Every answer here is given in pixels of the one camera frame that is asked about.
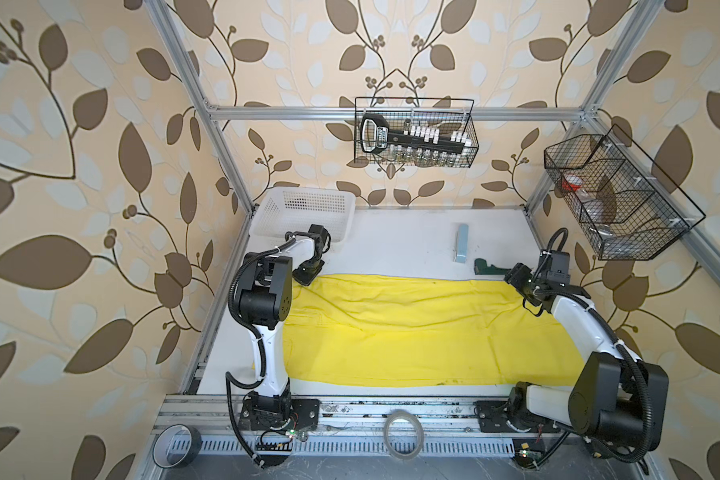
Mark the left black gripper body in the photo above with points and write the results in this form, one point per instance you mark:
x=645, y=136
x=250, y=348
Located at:
x=306, y=273

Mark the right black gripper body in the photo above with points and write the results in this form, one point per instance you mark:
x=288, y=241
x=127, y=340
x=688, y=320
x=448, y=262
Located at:
x=523, y=280

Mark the yellow trousers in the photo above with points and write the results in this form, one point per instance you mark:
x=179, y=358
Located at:
x=390, y=332

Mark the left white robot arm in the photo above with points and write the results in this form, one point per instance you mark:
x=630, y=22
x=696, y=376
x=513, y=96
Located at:
x=260, y=299

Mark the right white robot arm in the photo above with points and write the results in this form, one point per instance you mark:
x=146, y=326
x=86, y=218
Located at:
x=618, y=400

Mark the white plastic basket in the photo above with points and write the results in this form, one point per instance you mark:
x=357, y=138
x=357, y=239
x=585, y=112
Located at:
x=296, y=209

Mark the green pipe wrench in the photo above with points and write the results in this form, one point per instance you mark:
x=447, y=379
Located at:
x=482, y=268

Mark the red white cup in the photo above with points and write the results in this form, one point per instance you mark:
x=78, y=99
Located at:
x=570, y=183

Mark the light blue block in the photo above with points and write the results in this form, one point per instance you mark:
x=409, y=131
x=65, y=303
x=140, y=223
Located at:
x=461, y=244

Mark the black socket set holder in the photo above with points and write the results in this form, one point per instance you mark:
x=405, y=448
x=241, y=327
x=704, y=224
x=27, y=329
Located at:
x=377, y=133

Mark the clear tape roll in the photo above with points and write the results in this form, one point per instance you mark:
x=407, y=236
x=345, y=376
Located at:
x=403, y=435

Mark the black tape roll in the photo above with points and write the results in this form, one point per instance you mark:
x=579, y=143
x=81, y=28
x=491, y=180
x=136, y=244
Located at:
x=177, y=446

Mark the side black wire basket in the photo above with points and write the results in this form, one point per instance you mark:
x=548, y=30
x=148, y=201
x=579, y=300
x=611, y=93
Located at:
x=630, y=206

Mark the aluminium frame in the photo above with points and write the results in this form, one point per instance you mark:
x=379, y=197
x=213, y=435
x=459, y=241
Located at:
x=602, y=117

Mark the back black wire basket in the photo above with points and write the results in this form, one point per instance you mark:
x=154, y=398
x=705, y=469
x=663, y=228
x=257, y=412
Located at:
x=448, y=111

